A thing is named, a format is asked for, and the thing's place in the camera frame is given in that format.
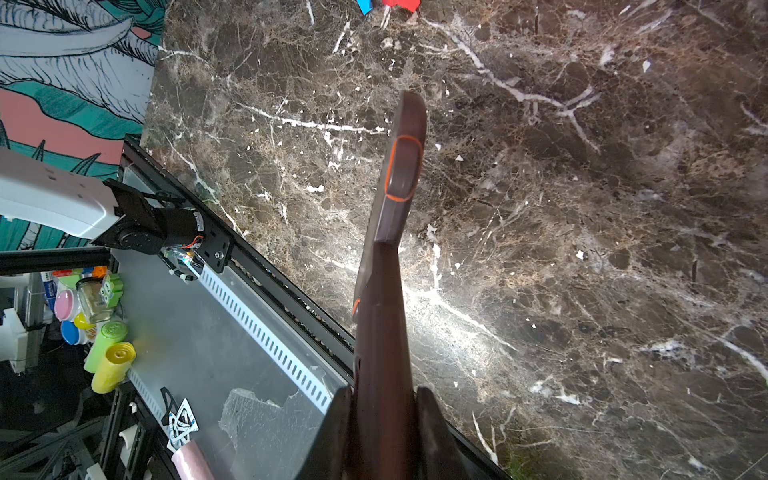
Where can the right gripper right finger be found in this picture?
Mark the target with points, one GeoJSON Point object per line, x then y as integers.
{"type": "Point", "coordinates": [438, 457]}

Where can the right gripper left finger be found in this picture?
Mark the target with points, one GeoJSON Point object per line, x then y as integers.
{"type": "Point", "coordinates": [327, 457]}

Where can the brown hand brush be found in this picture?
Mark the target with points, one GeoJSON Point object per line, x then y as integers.
{"type": "Point", "coordinates": [384, 406]}

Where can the red paper scrap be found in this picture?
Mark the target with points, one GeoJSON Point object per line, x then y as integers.
{"type": "Point", "coordinates": [410, 5]}

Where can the blue paper scrap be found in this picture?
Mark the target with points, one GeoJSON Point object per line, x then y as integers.
{"type": "Point", "coordinates": [365, 6]}

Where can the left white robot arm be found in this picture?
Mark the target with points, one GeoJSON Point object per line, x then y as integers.
{"type": "Point", "coordinates": [108, 213]}

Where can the pink paper roll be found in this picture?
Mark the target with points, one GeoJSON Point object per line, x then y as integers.
{"type": "Point", "coordinates": [190, 463]}

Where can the yellow plastic bag roll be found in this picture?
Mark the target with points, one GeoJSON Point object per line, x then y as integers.
{"type": "Point", "coordinates": [113, 367]}

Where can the green plastic bag roll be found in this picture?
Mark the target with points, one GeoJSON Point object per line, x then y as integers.
{"type": "Point", "coordinates": [109, 333]}

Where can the clear glass jar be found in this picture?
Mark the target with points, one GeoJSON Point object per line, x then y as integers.
{"type": "Point", "coordinates": [95, 308]}

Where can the pink lidded container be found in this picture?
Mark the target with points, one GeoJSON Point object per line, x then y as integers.
{"type": "Point", "coordinates": [67, 304]}

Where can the white slotted cable duct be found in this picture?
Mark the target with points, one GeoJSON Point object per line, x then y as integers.
{"type": "Point", "coordinates": [216, 344]}

